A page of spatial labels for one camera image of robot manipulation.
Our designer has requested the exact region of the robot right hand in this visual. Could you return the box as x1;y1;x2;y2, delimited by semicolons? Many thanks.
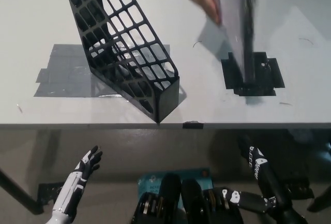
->
222;135;290;214

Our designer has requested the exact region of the black lattice magazine stand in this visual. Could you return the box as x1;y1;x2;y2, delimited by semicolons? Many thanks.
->
61;0;180;124

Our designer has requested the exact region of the purple spiral notebook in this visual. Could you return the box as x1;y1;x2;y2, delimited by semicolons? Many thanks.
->
209;0;260;88

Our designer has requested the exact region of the grey tape patch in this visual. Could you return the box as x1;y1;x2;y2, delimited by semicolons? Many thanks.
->
33;43;187;99

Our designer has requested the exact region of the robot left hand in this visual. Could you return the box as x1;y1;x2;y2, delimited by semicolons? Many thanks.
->
53;145;103;219

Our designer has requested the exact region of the black table leg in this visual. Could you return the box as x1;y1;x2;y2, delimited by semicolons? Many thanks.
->
0;168;44;215

